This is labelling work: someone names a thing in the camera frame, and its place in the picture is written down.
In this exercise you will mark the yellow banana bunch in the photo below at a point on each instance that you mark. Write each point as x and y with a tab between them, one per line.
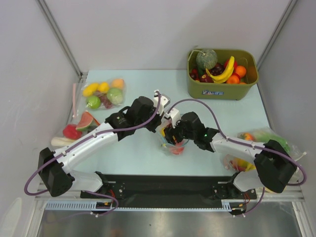
228	71

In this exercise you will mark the pink zip bag yellow fruit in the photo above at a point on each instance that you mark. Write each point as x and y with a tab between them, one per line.
236	164

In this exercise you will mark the red bell pepper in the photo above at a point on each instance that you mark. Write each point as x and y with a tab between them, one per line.
70	132

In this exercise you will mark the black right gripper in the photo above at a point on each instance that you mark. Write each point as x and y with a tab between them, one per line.
171	133

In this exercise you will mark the dark red apple in bin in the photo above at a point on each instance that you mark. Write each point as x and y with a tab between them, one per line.
206	79

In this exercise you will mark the pink zip bag with fruit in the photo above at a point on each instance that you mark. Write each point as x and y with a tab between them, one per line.
110	92

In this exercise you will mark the green apple in bag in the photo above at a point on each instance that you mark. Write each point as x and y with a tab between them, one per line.
93	102

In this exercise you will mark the bag with green lettuce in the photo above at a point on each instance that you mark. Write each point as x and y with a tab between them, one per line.
265	134

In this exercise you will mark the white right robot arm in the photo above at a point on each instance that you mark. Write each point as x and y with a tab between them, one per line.
273	168

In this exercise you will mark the watermelon slice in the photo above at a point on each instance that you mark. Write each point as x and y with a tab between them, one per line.
87	120

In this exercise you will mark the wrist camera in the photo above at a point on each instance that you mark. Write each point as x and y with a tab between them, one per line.
173	116
161	101

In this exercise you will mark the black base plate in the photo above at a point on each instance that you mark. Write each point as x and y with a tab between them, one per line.
153	191

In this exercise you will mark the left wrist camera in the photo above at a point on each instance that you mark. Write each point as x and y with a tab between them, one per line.
161	101

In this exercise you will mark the white radish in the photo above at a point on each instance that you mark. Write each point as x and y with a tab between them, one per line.
61	141

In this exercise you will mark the green netted melon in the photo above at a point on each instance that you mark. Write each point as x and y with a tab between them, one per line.
206	59

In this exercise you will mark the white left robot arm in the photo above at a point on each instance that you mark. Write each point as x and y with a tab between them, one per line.
57	168

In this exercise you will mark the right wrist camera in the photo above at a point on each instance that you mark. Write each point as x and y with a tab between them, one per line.
173	116

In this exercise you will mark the olive green plastic bin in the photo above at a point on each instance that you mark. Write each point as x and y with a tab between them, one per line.
201	90

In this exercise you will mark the blue zip top bag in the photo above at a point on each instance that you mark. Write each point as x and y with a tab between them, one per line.
170	140

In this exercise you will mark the red apple from bag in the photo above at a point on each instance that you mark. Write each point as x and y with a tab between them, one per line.
177	149

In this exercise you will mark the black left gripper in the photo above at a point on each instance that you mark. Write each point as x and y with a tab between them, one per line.
157	122

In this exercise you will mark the orange fruit in bin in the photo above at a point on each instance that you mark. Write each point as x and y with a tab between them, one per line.
241	71
233	80

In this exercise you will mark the dark purple grapes in bin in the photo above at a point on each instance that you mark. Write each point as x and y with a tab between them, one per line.
217	69

